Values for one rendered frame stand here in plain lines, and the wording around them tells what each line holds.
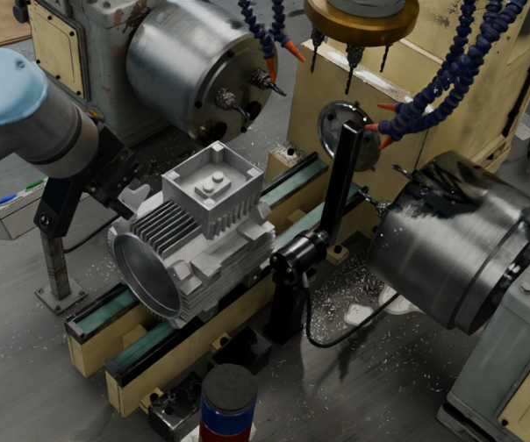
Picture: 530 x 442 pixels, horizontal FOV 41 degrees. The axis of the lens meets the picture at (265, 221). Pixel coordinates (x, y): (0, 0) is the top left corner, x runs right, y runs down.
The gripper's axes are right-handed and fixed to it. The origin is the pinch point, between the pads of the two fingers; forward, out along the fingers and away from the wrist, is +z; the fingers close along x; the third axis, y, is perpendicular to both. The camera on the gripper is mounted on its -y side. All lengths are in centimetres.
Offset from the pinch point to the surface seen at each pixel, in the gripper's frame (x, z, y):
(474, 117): -23, 30, 54
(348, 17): -8.4, -2.3, 43.7
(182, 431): -22.3, 18.0, -20.6
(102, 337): -2.8, 13.7, -18.0
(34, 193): 13.5, -2.9, -6.6
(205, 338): -13.0, 23.7, -7.8
